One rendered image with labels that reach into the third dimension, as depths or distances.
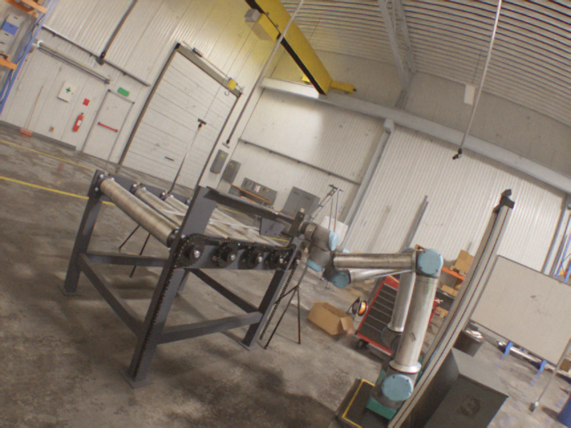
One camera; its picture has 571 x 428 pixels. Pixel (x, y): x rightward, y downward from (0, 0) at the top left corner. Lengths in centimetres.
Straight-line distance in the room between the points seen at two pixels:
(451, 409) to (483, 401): 18
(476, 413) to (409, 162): 1110
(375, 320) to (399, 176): 895
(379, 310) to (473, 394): 221
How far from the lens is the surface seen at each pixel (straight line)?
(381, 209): 1207
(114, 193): 205
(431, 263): 149
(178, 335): 192
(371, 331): 387
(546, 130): 1367
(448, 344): 186
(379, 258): 167
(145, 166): 1238
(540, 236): 1248
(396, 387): 157
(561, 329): 571
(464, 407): 189
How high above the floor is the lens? 126
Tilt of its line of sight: 2 degrees down
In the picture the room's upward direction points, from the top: 25 degrees clockwise
